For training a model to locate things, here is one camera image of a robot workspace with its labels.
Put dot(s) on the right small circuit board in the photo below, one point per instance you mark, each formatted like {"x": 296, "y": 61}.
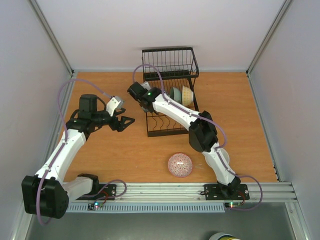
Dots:
{"x": 232, "y": 204}

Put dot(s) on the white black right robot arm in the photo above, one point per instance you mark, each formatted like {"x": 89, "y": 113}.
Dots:
{"x": 202, "y": 133}

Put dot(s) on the pink circle pattern bowl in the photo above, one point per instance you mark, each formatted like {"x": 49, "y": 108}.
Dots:
{"x": 180, "y": 165}

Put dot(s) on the mint green ceramic bowl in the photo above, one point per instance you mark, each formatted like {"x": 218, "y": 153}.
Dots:
{"x": 175, "y": 94}

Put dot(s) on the aluminium front frame rail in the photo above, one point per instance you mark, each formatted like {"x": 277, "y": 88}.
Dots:
{"x": 175, "y": 191}

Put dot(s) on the grey slotted cable duct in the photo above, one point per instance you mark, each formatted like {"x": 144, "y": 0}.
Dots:
{"x": 135, "y": 208}

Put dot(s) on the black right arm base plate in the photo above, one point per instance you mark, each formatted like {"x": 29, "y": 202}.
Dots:
{"x": 215, "y": 192}

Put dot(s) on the white ceramic bowl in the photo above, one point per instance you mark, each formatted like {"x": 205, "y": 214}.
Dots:
{"x": 225, "y": 155}

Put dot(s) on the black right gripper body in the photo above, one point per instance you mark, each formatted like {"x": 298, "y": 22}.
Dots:
{"x": 144, "y": 107}

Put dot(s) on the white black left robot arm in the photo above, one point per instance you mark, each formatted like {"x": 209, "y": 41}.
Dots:
{"x": 76, "y": 133}

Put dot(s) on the small circuit board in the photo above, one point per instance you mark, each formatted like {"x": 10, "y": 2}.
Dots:
{"x": 232, "y": 204}
{"x": 94, "y": 206}

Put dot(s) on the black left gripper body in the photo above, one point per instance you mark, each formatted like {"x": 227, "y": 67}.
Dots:
{"x": 96, "y": 116}

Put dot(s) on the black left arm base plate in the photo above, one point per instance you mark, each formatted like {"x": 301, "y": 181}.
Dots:
{"x": 102, "y": 191}

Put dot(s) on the white yellow round container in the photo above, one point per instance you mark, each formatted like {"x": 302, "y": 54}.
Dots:
{"x": 223, "y": 236}

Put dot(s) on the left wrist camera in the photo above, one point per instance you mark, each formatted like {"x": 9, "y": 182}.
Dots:
{"x": 115, "y": 103}

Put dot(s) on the left small circuit board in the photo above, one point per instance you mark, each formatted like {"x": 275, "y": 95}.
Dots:
{"x": 94, "y": 206}

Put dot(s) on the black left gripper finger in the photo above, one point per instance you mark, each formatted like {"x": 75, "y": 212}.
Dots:
{"x": 124, "y": 122}
{"x": 119, "y": 111}

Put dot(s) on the sun pattern ceramic bowl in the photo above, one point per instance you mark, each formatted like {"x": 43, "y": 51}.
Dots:
{"x": 187, "y": 96}

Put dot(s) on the black wire dish rack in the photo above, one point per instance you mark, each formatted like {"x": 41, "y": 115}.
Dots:
{"x": 178, "y": 68}

